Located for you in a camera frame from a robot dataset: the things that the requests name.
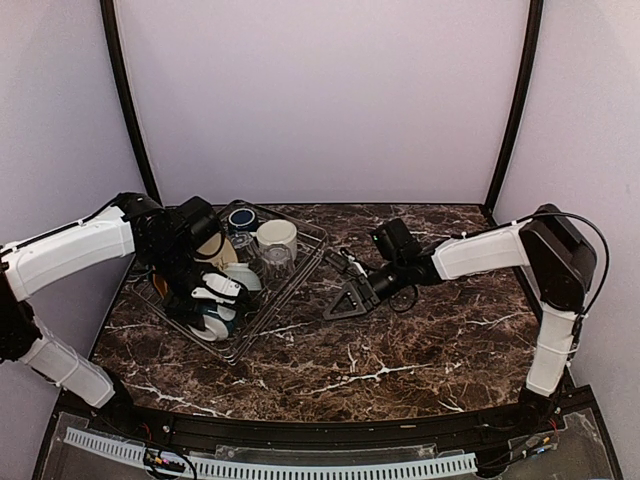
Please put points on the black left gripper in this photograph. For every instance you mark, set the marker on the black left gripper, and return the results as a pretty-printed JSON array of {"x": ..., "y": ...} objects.
[{"x": 183, "y": 309}]

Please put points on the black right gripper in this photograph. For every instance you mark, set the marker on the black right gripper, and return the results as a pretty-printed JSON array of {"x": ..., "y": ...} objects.
[{"x": 367, "y": 294}]

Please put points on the white ceramic bowl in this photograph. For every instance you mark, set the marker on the white ceramic bowl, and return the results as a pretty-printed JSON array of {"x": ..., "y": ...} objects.
[{"x": 214, "y": 323}]

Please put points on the cream bird pattern plate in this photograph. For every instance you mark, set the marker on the cream bird pattern plate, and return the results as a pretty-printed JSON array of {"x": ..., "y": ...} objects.
[{"x": 216, "y": 251}]

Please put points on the green ribbed ceramic bowl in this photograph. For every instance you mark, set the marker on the green ribbed ceramic bowl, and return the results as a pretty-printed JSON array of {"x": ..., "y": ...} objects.
[{"x": 241, "y": 273}]

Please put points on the clear plastic tumbler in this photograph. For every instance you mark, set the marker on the clear plastic tumbler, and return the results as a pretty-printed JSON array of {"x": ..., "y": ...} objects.
[{"x": 277, "y": 265}]

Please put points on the white ribbed ceramic mug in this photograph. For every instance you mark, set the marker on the white ribbed ceramic mug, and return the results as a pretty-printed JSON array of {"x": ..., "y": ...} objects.
[{"x": 278, "y": 232}]

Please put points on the dark blue ceramic mug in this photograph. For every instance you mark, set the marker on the dark blue ceramic mug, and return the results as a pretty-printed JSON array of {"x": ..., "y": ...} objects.
[{"x": 243, "y": 220}]

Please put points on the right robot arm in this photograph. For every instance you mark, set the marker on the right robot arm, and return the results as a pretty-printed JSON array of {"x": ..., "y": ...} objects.
[{"x": 546, "y": 243}]

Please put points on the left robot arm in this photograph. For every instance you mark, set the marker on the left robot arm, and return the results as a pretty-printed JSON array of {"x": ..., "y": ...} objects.
[{"x": 132, "y": 225}]

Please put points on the wire dish rack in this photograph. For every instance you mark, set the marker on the wire dish rack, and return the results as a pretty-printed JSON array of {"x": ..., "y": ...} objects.
[{"x": 266, "y": 304}]

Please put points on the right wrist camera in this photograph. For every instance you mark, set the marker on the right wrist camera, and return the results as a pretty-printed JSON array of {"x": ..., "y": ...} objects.
[{"x": 345, "y": 263}]

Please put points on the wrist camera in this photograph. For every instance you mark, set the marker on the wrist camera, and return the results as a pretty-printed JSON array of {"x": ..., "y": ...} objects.
[
  {"x": 345, "y": 263},
  {"x": 204, "y": 238}
]

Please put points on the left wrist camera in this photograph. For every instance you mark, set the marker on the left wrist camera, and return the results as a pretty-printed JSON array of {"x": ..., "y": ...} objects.
[{"x": 204, "y": 238}]

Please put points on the black aluminium front rail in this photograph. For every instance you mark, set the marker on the black aluminium front rail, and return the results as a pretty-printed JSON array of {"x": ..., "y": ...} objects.
[{"x": 477, "y": 431}]

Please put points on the white slotted cable duct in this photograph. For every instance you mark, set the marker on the white slotted cable duct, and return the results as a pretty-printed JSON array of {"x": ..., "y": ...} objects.
[{"x": 253, "y": 463}]

